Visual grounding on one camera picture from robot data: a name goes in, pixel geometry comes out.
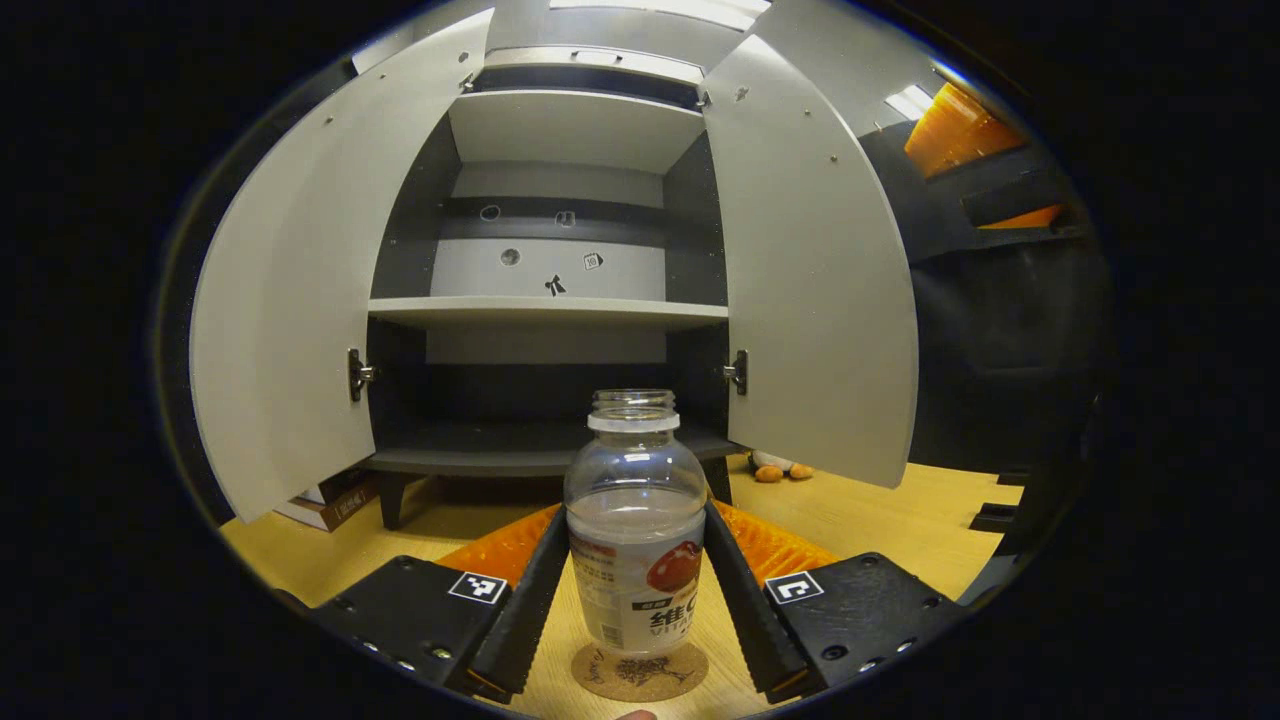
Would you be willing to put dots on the clear plastic bottle red label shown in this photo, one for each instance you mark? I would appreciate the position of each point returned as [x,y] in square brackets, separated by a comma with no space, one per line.
[635,520]

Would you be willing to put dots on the small ceiling light panel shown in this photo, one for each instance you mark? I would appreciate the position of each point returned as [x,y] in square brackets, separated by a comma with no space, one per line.
[910,102]

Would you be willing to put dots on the large ceiling light panel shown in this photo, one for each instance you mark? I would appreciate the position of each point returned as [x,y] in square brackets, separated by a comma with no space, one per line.
[670,8]

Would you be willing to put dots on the round cork coaster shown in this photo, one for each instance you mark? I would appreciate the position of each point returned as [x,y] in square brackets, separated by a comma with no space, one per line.
[600,680]

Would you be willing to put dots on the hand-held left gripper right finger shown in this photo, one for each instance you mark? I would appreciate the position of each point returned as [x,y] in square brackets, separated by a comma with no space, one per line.
[745,610]

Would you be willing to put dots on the black backdrop cloth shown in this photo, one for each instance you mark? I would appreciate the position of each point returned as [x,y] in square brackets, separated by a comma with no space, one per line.
[1000,330]

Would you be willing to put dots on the penguin plush toy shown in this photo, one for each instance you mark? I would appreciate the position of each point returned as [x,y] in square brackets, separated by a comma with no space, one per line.
[778,467]

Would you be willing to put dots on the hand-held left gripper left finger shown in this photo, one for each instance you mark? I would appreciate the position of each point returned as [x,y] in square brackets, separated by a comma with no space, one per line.
[520,620]

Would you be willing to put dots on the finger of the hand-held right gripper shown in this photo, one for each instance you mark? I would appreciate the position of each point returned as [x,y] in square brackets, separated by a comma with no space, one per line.
[1010,197]
[955,130]

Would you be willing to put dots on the brown book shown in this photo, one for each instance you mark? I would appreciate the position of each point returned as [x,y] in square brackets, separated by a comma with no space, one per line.
[352,500]

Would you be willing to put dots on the grey cabinet door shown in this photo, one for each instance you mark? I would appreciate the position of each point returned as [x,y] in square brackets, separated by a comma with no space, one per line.
[300,300]
[810,300]

